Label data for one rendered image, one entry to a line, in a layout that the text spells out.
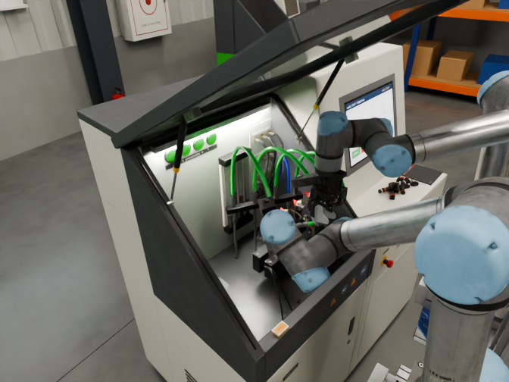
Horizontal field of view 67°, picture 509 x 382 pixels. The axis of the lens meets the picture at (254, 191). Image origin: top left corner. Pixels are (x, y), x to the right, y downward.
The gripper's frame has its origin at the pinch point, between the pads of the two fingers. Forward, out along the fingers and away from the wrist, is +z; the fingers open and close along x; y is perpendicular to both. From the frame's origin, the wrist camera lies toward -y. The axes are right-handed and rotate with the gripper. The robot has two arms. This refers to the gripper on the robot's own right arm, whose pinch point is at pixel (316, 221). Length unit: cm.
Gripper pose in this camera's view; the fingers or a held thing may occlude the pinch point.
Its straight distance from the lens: 120.0
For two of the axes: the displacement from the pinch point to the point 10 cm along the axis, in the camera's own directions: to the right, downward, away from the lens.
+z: 0.2, 8.4, 5.4
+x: 7.0, -4.0, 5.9
